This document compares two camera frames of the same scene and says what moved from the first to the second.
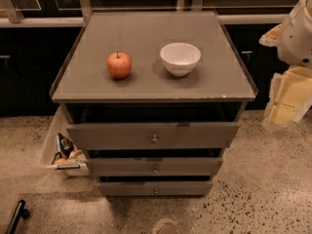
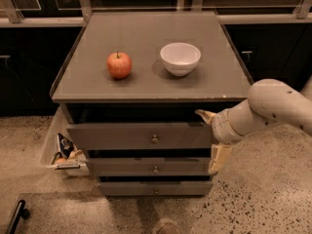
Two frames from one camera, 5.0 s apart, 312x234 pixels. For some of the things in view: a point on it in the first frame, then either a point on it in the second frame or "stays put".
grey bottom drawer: (157, 188) stays put
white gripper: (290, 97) → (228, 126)
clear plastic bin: (62, 151) stays put
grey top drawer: (151, 135) stays put
